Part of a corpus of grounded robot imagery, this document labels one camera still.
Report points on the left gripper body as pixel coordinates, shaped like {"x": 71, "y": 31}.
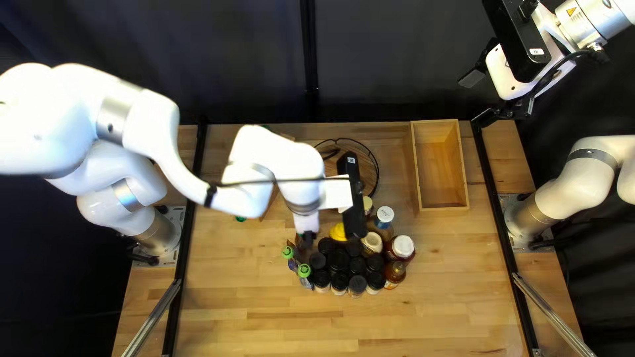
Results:
{"x": 305, "y": 222}

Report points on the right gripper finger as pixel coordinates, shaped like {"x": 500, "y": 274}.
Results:
{"x": 472, "y": 78}
{"x": 506, "y": 111}

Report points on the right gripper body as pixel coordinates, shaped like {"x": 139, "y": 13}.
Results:
{"x": 501, "y": 79}

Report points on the blue pouch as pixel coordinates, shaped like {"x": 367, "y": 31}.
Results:
{"x": 303, "y": 270}

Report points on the blue bottle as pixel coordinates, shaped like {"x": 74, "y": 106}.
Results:
{"x": 385, "y": 214}

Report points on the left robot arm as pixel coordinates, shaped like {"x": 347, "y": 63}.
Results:
{"x": 74, "y": 114}

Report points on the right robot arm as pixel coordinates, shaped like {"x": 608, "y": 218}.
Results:
{"x": 585, "y": 183}

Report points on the yellow mustard bottle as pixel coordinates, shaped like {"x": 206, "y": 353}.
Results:
{"x": 339, "y": 233}

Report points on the pale pouch, light green cap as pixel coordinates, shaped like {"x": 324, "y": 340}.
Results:
{"x": 287, "y": 253}

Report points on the wide spice jar, black lid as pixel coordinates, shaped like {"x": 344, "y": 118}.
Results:
{"x": 338, "y": 259}

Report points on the brown sauce bottle, cream cap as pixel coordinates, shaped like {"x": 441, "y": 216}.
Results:
{"x": 372, "y": 242}

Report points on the red ketchup bottle, white cap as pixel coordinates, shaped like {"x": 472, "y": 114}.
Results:
{"x": 402, "y": 246}

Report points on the amber hot sauce bottle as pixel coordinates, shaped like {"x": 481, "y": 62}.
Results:
{"x": 394, "y": 271}

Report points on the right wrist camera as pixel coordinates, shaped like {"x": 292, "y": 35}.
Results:
{"x": 516, "y": 39}

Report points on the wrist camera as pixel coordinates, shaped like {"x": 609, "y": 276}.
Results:
{"x": 353, "y": 198}
{"x": 516, "y": 39}

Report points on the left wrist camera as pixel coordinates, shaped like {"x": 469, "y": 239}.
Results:
{"x": 353, "y": 198}

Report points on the black frame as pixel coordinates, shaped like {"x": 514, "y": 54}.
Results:
{"x": 308, "y": 59}

